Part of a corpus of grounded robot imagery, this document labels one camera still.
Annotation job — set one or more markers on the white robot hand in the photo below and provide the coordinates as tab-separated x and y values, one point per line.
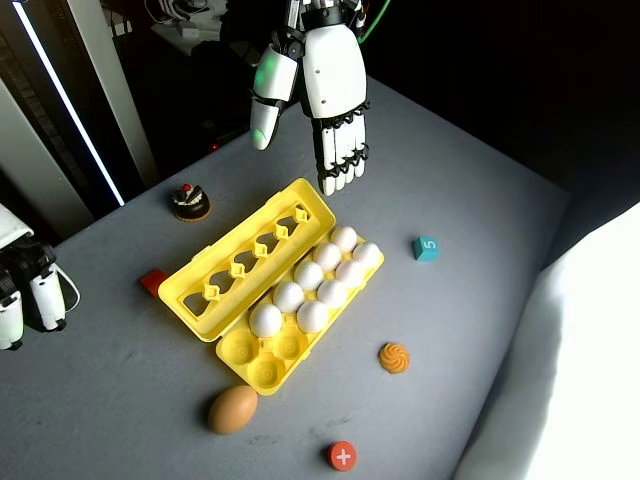
332	70
47	300

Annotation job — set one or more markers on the tan brown egg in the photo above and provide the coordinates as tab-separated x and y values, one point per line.
232	410

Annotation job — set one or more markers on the yellow plastic egg carton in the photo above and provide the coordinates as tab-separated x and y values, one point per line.
265	372

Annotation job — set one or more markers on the red-orange toy block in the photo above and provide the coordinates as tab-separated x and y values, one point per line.
151	281

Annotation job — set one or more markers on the pale grey upright panel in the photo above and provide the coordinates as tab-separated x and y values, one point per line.
30	165

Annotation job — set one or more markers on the grey table cloth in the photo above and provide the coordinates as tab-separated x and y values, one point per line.
450	175

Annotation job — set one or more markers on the chocolate toy cake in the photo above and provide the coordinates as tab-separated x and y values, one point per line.
190	203

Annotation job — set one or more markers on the white LED light bar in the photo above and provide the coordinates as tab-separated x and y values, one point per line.
73	111

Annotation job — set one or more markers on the teal cube with number five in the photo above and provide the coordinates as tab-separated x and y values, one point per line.
426	248

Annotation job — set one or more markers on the orange swirl toy cookie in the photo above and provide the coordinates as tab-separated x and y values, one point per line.
394	357

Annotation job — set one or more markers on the red cylinder with white cross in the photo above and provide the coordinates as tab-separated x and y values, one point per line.
342	456

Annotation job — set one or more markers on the white backdrop sheet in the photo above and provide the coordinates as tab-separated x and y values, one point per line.
590	350

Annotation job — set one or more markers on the white upright post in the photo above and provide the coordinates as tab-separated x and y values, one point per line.
114	75

